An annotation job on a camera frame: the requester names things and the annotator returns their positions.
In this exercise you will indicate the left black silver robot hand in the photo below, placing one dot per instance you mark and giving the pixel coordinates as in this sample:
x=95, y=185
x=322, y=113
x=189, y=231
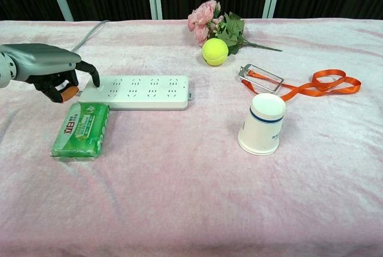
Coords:
x=45, y=59

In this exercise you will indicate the white power strip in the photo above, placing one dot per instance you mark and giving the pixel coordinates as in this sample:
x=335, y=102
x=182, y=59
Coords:
x=143, y=101

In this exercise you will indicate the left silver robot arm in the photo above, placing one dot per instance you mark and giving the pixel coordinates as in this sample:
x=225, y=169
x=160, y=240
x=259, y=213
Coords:
x=4, y=68

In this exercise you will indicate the green soap package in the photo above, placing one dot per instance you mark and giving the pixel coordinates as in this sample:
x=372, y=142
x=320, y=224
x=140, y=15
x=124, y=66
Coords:
x=80, y=133

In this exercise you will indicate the pink artificial flower bouquet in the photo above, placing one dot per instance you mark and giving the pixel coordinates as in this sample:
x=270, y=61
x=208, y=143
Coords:
x=206, y=16

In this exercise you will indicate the yellow tennis ball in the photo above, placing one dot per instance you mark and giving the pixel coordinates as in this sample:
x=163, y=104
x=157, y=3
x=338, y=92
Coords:
x=215, y=52

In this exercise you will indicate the pink plush blanket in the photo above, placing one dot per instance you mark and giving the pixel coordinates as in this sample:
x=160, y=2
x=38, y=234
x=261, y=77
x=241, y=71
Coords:
x=191, y=194

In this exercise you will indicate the metal framed badge holder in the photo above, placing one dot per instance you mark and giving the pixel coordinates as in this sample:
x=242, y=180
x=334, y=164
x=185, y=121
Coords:
x=263, y=78

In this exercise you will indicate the white paper cup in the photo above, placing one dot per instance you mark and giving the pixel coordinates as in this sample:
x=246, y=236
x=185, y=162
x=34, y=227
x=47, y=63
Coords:
x=263, y=125

